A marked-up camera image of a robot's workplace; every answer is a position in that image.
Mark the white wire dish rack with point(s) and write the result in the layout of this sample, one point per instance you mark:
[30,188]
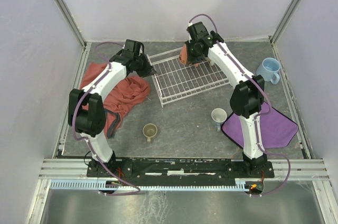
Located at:
[174,81]

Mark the olive green small cup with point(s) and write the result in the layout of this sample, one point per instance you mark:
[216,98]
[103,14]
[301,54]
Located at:
[150,131]

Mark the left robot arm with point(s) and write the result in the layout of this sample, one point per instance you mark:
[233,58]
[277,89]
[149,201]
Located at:
[86,112]

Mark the purple cloth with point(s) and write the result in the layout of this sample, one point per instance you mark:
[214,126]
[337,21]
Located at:
[276,129]

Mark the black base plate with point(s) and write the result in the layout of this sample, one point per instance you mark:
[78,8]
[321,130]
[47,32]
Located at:
[131,168]

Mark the red cloth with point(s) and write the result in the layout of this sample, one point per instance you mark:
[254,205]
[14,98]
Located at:
[121,99]

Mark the light blue mug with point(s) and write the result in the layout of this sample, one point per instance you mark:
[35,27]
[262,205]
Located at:
[269,70]

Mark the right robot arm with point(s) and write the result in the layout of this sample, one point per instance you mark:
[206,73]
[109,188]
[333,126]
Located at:
[248,90]

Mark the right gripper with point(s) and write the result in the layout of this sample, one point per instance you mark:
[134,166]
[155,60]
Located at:
[193,56]

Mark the light blue cable duct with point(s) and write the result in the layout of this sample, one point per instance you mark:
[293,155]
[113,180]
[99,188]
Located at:
[171,183]

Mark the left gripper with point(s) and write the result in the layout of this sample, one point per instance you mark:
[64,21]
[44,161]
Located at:
[146,68]

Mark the small pink printed mug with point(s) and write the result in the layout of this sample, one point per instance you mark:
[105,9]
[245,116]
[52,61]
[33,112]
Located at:
[183,58]

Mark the grey blue mug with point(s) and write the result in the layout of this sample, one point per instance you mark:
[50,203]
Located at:
[219,116]

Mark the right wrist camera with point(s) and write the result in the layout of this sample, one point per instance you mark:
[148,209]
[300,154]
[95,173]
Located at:
[197,31]

